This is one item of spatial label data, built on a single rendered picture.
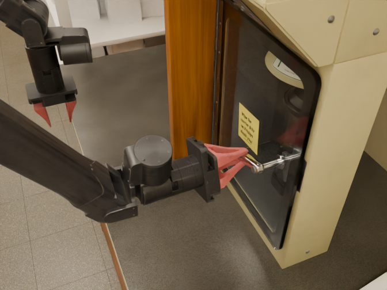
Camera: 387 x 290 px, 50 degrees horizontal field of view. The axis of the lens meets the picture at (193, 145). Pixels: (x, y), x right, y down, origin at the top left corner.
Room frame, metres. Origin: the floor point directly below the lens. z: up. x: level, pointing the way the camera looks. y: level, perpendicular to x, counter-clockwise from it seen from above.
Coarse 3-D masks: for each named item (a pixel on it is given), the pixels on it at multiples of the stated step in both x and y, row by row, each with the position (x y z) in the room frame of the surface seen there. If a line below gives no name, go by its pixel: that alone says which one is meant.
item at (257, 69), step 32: (224, 0) 0.73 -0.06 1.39; (224, 32) 0.72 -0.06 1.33; (256, 32) 0.62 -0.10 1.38; (224, 64) 0.72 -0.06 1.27; (256, 64) 0.61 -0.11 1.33; (288, 64) 0.53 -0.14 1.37; (224, 96) 0.71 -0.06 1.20; (256, 96) 0.60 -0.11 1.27; (288, 96) 0.52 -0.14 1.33; (224, 128) 0.70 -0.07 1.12; (288, 128) 0.50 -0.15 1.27; (288, 160) 0.49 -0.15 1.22; (256, 192) 0.56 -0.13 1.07; (288, 192) 0.47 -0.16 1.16
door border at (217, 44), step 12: (216, 12) 0.75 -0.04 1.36; (216, 24) 0.75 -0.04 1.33; (216, 48) 0.75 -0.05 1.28; (216, 72) 0.75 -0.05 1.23; (216, 84) 0.74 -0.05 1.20; (216, 96) 0.74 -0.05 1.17; (216, 108) 0.74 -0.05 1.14; (216, 120) 0.74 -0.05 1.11; (216, 132) 0.73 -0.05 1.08; (216, 144) 0.73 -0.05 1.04
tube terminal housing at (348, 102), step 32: (352, 0) 0.47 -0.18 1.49; (384, 0) 0.49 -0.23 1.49; (352, 32) 0.47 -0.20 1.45; (384, 32) 0.49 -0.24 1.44; (352, 64) 0.48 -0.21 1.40; (384, 64) 0.50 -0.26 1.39; (320, 96) 0.47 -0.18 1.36; (352, 96) 0.48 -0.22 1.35; (320, 128) 0.47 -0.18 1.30; (352, 128) 0.49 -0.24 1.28; (320, 160) 0.47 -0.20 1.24; (352, 160) 0.50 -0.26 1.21; (320, 192) 0.48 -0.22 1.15; (256, 224) 0.56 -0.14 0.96; (288, 224) 0.48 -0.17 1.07; (320, 224) 0.49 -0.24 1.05; (288, 256) 0.47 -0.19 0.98
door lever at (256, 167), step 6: (246, 156) 0.53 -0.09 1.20; (276, 156) 0.51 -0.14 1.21; (246, 162) 0.51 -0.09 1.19; (252, 162) 0.50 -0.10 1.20; (258, 162) 0.50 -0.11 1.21; (270, 162) 0.50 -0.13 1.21; (276, 162) 0.50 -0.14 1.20; (282, 162) 0.50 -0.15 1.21; (252, 168) 0.49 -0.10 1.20; (258, 168) 0.48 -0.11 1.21; (264, 168) 0.49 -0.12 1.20; (270, 168) 0.50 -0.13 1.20; (282, 168) 0.50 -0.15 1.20
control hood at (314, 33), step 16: (256, 0) 0.44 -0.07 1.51; (272, 0) 0.43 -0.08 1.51; (288, 0) 0.43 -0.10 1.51; (304, 0) 0.44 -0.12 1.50; (320, 0) 0.45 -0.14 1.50; (336, 0) 0.46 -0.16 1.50; (272, 16) 0.42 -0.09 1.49; (288, 16) 0.43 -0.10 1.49; (304, 16) 0.44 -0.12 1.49; (320, 16) 0.45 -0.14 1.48; (336, 16) 0.46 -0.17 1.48; (272, 32) 0.55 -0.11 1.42; (288, 32) 0.43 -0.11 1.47; (304, 32) 0.44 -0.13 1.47; (320, 32) 0.45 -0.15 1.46; (336, 32) 0.46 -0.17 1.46; (304, 48) 0.44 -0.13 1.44; (320, 48) 0.45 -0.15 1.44; (320, 64) 0.46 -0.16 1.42
